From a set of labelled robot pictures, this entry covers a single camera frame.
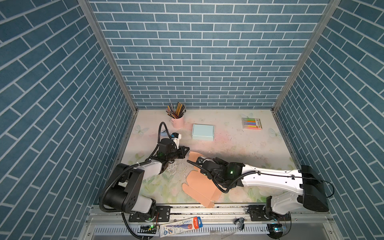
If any pink paper box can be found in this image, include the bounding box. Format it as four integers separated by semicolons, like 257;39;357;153
182;165;222;208

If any light blue paper box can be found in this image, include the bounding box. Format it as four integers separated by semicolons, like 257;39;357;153
192;124;215;141

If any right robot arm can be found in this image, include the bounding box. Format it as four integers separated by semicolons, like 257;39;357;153
187;157;329;220

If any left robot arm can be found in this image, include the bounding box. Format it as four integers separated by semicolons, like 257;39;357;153
99;138;190;218

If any pink pencil bucket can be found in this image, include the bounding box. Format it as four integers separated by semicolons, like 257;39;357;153
170;117;185;129

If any bundle of coloured pencils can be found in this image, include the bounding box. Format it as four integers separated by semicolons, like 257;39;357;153
166;102;187;119

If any small metal clip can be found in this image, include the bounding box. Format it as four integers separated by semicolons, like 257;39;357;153
234;218;245;231

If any pack of coloured markers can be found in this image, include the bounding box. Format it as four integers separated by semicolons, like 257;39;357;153
242;118;263;130

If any red blue white package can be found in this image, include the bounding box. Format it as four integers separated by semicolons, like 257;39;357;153
160;217;203;238

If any left black corrugated cable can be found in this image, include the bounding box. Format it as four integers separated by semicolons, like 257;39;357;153
98;121;173;212

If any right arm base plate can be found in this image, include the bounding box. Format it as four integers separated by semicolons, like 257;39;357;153
247;205;292;222

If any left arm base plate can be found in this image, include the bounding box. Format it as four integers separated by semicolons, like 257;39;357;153
129;206;171;223

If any aluminium mounting rail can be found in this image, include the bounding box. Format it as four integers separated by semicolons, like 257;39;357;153
77;203;344;240

